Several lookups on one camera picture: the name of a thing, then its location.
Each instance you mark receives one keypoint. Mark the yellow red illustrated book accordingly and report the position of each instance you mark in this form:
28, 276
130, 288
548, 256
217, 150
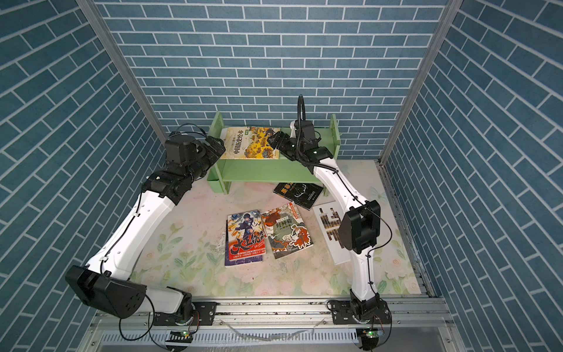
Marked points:
248, 143

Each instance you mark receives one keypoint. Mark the white book with brown bars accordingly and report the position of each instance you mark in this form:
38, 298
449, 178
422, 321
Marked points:
329, 217

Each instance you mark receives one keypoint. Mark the green red illustrated comic book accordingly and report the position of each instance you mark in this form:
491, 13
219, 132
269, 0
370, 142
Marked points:
286, 230

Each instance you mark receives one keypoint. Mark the red blue manga book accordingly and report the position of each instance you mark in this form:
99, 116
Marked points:
240, 226

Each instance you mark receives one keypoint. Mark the dark purple book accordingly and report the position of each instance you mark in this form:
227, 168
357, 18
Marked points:
238, 252

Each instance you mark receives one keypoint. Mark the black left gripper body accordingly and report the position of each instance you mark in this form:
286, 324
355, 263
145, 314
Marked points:
203, 159

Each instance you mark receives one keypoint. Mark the black book with gold text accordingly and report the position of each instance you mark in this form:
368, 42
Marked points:
302, 194

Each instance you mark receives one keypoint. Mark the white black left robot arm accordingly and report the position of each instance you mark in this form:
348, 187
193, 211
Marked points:
104, 282

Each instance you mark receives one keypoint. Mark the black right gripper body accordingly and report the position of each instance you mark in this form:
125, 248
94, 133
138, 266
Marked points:
289, 148

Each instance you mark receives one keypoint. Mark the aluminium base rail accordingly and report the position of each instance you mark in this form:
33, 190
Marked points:
395, 311

